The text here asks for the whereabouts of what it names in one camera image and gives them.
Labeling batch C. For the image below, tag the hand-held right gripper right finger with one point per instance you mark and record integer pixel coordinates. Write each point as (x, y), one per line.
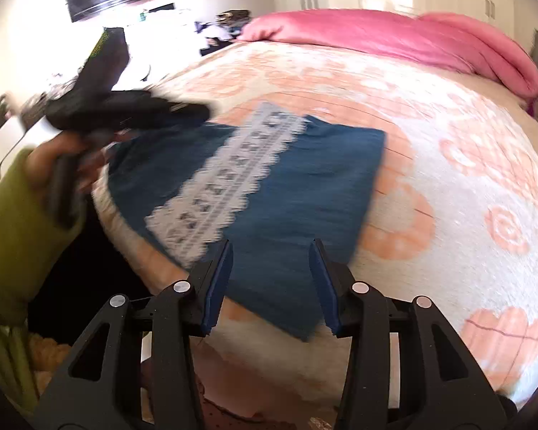
(325, 291)

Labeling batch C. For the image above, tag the person's left hand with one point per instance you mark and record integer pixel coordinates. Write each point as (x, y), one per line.
(42, 161)

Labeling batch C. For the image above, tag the cream orange printed blanket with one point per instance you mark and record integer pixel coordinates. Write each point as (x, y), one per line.
(453, 188)

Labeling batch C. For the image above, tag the pink quilt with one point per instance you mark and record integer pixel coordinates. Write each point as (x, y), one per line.
(363, 36)

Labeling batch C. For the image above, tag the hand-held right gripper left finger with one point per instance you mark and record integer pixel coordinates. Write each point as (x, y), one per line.
(217, 286)

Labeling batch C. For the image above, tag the pile of clothes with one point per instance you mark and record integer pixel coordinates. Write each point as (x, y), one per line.
(224, 27)

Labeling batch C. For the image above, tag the person's green garment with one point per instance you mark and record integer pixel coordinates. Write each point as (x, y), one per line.
(4, 358)

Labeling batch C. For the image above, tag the blue denim pants lace trim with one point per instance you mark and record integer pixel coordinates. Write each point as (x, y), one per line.
(296, 197)

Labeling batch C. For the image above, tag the person's left forearm green sleeve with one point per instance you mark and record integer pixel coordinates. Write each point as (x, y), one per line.
(13, 233)

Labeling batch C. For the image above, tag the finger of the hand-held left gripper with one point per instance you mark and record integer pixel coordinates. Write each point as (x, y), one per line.
(170, 109)

